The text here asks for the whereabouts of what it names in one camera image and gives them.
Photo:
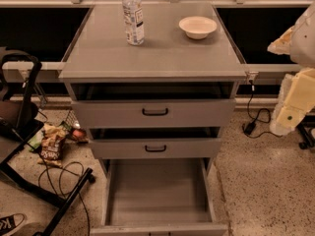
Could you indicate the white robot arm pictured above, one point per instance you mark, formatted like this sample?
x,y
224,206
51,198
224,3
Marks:
x,y
298,42

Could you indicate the brown chip bag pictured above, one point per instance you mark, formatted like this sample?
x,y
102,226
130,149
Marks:
x,y
52,146

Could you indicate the grey middle drawer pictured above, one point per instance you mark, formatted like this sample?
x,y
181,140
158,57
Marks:
x,y
156,148

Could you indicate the clear plastic water bottle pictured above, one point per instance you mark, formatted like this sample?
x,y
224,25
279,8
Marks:
x,y
134,21

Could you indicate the grey top drawer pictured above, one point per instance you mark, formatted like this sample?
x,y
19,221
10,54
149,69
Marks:
x,y
154,114

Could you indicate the black white sneaker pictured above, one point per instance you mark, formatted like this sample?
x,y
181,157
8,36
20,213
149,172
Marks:
x,y
12,223

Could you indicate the green snack packet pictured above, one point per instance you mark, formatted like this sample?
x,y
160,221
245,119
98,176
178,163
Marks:
x,y
35,142

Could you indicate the red apple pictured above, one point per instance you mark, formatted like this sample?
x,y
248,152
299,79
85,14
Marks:
x,y
79,134

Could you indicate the grey drawer cabinet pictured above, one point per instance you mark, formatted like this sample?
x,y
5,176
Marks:
x,y
166,66

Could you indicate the black cart frame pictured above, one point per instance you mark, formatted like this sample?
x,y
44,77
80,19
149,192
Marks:
x,y
18,123

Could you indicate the grey open bottom drawer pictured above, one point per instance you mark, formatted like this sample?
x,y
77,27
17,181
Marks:
x,y
158,197

